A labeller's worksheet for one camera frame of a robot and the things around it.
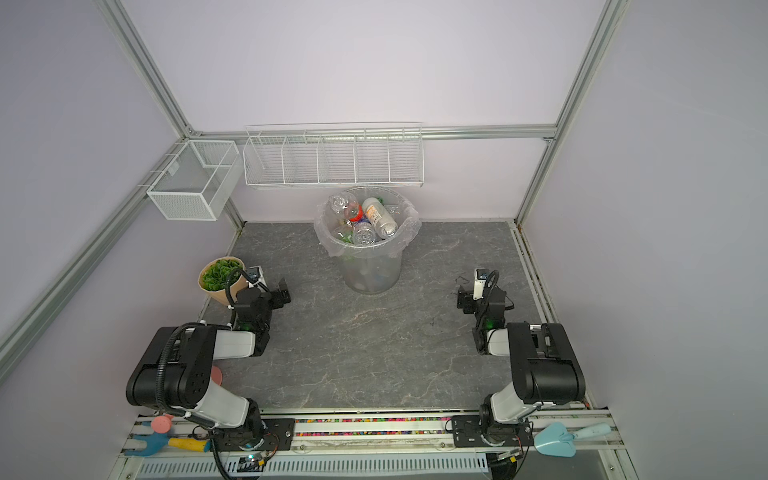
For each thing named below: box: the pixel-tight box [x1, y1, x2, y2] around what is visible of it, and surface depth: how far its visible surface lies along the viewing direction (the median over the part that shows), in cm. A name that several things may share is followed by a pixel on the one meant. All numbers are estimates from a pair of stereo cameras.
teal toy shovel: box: [534, 422, 612, 458], surface depth 74 cm
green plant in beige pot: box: [198, 256, 248, 306], surface depth 93 cm
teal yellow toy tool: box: [124, 432, 211, 457], surface depth 74 cm
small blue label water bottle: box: [352, 218, 376, 247], surface depth 80 cm
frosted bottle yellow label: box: [362, 197, 398, 239], surface depth 81 cm
